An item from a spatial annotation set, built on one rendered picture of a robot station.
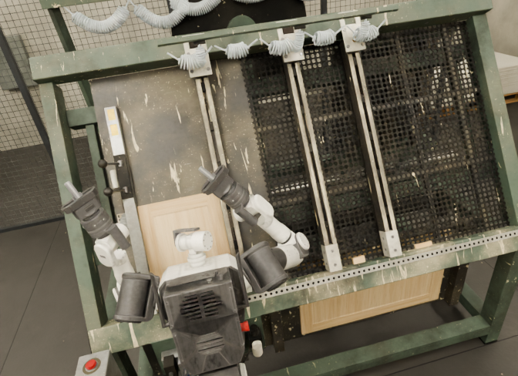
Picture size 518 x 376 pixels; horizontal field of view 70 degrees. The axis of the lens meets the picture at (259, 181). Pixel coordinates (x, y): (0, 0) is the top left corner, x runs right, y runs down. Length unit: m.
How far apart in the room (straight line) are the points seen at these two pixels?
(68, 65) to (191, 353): 1.28
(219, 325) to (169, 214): 0.73
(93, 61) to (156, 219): 0.74
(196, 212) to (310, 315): 0.97
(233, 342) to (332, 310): 1.21
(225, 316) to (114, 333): 0.81
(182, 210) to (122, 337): 0.61
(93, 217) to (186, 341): 0.52
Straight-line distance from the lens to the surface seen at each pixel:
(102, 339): 1.87
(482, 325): 2.74
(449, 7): 2.22
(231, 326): 1.17
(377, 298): 2.42
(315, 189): 1.75
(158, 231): 1.76
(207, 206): 1.74
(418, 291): 2.55
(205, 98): 1.78
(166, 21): 2.26
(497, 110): 2.27
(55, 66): 1.87
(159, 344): 1.85
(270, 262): 1.25
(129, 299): 1.28
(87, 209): 1.37
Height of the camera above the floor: 2.20
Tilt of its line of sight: 31 degrees down
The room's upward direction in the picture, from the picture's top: 7 degrees counter-clockwise
